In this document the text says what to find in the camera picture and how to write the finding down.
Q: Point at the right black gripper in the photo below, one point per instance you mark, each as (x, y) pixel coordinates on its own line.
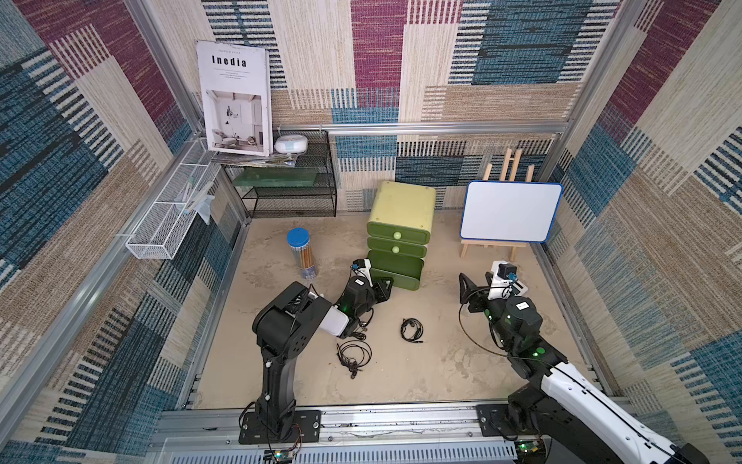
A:
(478, 300)

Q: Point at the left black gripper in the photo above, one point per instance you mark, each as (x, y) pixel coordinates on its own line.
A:
(380, 291)

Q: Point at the black earphones large loop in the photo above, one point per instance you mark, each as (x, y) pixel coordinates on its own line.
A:
(354, 355)

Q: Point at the black earphones round coil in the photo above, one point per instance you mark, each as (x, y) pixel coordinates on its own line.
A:
(412, 330)

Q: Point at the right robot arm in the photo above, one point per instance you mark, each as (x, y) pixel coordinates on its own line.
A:
(557, 401)

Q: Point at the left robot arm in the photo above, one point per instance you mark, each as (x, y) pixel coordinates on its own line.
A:
(283, 330)

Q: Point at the green three-drawer cabinet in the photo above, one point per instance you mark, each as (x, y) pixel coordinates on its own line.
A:
(399, 230)

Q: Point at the white calculator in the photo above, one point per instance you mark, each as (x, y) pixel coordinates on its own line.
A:
(518, 288)

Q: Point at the blue-lid pencil canister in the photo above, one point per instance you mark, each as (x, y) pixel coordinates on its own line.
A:
(299, 241)

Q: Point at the small whiteboard on easel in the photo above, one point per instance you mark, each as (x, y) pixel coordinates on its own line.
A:
(508, 213)

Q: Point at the green sheet on shelf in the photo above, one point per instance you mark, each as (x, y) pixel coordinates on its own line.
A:
(269, 177)

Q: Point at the white oval case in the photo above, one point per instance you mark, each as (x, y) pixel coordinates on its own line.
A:
(291, 144)

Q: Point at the Inedia magazine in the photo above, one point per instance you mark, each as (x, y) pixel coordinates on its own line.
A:
(236, 98)

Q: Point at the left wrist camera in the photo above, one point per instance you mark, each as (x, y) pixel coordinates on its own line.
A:
(362, 267)

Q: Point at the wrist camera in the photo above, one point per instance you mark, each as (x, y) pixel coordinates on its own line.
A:
(499, 278)
(362, 267)

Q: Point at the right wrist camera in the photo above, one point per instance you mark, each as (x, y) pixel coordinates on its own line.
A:
(499, 278)

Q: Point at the black wire shelf rack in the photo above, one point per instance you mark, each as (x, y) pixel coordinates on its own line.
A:
(320, 200)

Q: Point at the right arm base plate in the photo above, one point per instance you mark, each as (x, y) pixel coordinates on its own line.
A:
(512, 422)

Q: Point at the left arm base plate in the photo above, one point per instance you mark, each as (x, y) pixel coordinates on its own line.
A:
(302, 426)

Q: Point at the white wire basket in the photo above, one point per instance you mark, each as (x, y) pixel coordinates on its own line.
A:
(184, 198)

